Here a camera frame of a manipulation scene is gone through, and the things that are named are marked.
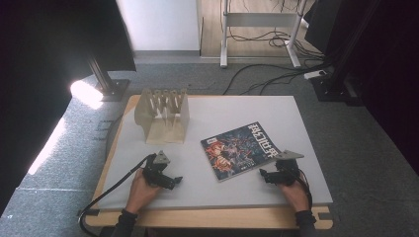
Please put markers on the light grey table mat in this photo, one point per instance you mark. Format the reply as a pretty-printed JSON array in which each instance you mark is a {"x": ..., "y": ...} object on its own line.
[{"x": 230, "y": 112}]

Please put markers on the dark curtain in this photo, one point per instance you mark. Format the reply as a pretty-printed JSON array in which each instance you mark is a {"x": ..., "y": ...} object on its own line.
[
  {"x": 395, "y": 65},
  {"x": 49, "y": 49}
]

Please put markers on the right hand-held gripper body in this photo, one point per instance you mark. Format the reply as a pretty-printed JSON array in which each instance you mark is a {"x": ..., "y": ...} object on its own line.
[{"x": 286, "y": 171}]

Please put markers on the person's right hand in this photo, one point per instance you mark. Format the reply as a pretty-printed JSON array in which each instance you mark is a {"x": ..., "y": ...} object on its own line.
[{"x": 294, "y": 196}]

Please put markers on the white partition panel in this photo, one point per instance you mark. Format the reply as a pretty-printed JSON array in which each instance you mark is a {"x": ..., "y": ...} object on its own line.
[{"x": 161, "y": 23}]

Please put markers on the colourful illustrated magazine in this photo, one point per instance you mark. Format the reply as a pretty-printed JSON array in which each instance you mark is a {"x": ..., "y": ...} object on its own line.
[{"x": 238, "y": 149}]

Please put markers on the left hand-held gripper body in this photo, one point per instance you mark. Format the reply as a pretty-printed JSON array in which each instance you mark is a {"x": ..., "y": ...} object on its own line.
[{"x": 154, "y": 171}]

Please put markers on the black tape strip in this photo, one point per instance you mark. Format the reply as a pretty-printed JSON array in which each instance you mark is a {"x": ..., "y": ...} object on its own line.
[{"x": 88, "y": 212}]

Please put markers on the person's left hand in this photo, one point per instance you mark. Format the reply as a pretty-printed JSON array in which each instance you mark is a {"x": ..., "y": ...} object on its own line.
[{"x": 141, "y": 192}]

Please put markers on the wooden slotted rack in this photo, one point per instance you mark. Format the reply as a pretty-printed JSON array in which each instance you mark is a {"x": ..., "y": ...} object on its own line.
[{"x": 164, "y": 115}]

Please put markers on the black stand with base plate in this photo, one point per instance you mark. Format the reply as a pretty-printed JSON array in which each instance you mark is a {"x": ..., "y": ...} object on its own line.
[
  {"x": 110, "y": 84},
  {"x": 332, "y": 85}
]

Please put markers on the white power strip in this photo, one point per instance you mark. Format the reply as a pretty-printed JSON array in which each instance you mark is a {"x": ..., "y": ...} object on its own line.
[{"x": 314, "y": 74}]

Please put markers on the white metal desk frame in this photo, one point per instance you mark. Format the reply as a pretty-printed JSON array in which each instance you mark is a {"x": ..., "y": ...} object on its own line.
[{"x": 260, "y": 19}]

